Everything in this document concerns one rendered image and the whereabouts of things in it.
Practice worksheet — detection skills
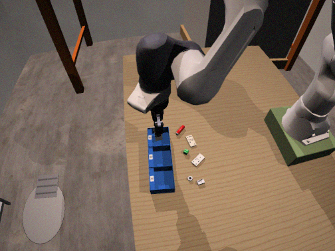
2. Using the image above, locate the white domino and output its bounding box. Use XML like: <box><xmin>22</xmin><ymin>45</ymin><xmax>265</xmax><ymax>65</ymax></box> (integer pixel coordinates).
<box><xmin>191</xmin><ymin>154</ymin><xmax>205</xmax><ymax>167</ymax></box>
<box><xmin>186</xmin><ymin>135</ymin><xmax>196</xmax><ymax>147</ymax></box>

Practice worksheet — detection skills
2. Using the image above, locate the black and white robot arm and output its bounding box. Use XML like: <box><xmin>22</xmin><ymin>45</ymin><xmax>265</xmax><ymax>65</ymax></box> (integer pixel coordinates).
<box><xmin>127</xmin><ymin>0</ymin><xmax>335</xmax><ymax>146</ymax></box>

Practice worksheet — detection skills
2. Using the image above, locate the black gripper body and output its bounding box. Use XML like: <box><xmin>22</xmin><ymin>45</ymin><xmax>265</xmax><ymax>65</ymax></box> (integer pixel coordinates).
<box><xmin>150</xmin><ymin>98</ymin><xmax>169</xmax><ymax>119</ymax></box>

